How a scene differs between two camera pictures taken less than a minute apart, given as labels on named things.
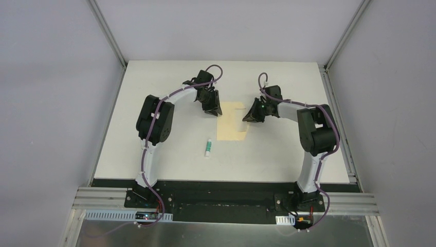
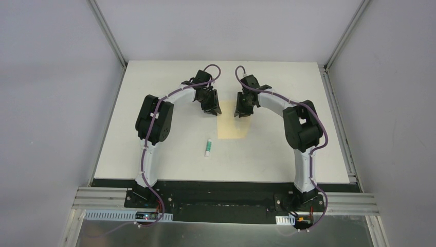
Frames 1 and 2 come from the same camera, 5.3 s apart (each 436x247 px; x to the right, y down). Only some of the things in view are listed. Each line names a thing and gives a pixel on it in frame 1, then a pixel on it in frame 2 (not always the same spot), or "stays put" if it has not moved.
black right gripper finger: (257, 112) → (246, 111)
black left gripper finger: (217, 101) stays put
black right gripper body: (266, 107) → (247, 102)
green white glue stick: (207, 153) stays put
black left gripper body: (207, 95) stays put
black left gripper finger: (212, 108) stays put
